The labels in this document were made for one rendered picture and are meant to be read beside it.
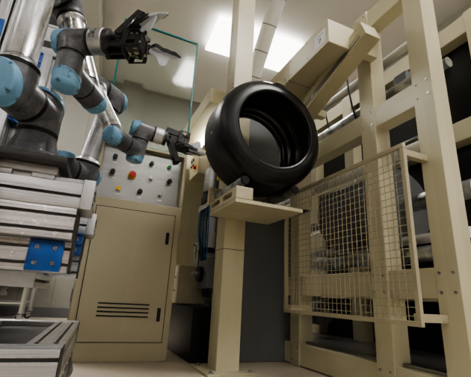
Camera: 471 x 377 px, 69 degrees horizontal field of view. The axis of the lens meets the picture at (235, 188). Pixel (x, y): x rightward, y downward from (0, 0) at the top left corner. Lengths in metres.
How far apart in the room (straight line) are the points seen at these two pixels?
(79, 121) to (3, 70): 4.77
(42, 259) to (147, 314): 1.14
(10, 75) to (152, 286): 1.43
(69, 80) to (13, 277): 0.59
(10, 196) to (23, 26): 0.48
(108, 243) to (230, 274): 0.73
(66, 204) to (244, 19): 1.95
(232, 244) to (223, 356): 0.56
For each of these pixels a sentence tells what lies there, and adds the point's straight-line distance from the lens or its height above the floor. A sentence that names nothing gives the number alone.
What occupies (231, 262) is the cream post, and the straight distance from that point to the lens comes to 1.92.
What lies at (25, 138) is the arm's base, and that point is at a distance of 1.17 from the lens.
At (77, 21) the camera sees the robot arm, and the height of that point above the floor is 1.22.
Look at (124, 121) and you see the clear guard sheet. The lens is 2.40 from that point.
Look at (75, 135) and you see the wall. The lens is 5.77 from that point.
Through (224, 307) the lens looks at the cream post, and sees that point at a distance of 1.90.
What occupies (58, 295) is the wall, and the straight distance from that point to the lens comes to 5.30.
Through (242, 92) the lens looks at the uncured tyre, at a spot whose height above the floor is 1.34.
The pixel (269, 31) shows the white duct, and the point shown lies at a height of 2.35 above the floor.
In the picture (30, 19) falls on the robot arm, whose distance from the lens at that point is 1.24.
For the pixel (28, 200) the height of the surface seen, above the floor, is 0.59.
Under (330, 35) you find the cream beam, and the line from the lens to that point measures 1.99.
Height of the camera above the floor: 0.36
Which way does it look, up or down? 18 degrees up
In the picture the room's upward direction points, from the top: 3 degrees clockwise
